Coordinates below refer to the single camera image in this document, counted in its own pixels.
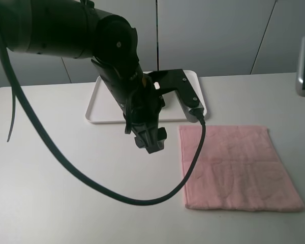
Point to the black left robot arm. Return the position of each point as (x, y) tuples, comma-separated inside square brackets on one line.
[(78, 30)]

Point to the white rectangular plastic tray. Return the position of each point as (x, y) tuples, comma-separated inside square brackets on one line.
[(104, 109)]

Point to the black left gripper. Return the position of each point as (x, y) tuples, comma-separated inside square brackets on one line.
[(142, 109)]

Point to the pink towel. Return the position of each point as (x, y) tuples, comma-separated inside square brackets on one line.
[(239, 169)]

